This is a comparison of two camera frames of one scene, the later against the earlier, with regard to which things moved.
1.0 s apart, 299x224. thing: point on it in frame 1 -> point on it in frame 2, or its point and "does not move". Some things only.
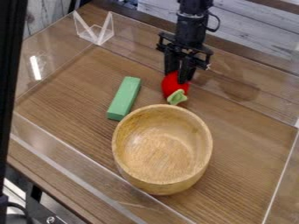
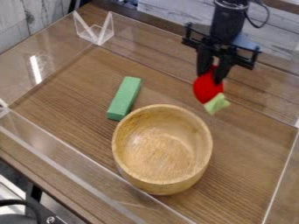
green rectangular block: [125, 98] does not move
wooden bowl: [162, 143] does not move
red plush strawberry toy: [173, 90] -> [208, 92]
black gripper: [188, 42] -> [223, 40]
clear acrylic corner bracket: [94, 33] does not move
